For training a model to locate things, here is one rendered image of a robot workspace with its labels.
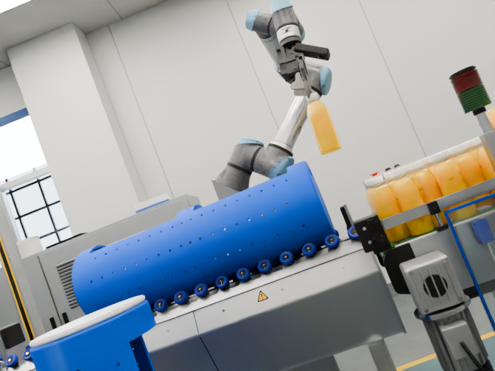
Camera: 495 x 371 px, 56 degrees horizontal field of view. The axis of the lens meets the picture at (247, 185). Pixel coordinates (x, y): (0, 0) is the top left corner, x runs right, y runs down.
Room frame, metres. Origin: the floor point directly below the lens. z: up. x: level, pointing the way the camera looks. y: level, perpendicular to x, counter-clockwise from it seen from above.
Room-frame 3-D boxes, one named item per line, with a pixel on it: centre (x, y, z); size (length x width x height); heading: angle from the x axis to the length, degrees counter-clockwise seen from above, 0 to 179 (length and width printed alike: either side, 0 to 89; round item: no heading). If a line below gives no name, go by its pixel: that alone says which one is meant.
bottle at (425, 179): (1.37, -0.49, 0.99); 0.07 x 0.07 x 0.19
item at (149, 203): (3.27, 0.68, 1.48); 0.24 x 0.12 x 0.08; 96
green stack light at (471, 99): (1.10, -0.58, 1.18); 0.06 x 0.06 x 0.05
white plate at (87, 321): (1.13, 0.47, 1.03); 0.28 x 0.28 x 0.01
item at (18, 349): (1.76, 1.04, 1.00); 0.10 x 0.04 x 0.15; 170
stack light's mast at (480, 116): (1.10, -0.58, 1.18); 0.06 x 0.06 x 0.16
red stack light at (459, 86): (1.10, -0.58, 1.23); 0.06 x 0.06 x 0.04
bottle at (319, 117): (1.46, -0.29, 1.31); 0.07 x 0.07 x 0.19
